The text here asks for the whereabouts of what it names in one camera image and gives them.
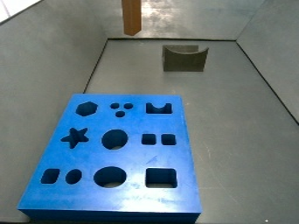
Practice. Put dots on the brown arch bar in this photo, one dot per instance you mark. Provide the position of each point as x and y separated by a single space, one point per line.
131 16

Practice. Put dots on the black curved fixture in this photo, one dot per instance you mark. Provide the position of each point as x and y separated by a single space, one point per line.
184 58

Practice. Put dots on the blue foam shape board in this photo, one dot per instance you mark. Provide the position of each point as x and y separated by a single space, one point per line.
117 163

